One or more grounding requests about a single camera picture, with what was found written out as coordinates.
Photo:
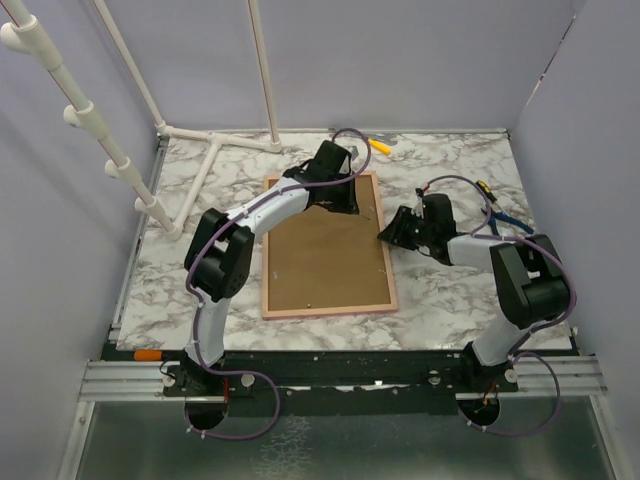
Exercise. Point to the blue handled pliers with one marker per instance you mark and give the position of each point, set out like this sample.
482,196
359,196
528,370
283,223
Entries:
499,215

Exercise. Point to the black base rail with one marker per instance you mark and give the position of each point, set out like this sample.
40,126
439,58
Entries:
336,383

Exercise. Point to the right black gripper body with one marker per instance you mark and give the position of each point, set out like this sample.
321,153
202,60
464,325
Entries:
424,232

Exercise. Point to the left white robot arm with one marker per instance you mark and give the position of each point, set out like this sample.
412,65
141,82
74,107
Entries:
219,258

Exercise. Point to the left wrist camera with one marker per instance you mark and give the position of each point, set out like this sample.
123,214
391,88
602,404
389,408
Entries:
354,153

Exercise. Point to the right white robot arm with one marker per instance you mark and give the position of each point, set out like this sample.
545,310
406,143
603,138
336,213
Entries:
531,286

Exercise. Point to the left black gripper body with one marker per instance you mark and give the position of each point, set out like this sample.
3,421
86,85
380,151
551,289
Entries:
340,195

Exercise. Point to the black yellow screwdriver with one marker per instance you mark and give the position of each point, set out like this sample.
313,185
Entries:
487,191

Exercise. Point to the pink picture frame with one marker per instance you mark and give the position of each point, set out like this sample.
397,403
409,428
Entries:
319,263

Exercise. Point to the yellow handled screwdriver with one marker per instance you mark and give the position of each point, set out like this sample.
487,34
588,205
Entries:
380,146

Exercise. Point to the silver wrench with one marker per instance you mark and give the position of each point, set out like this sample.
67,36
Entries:
388,139

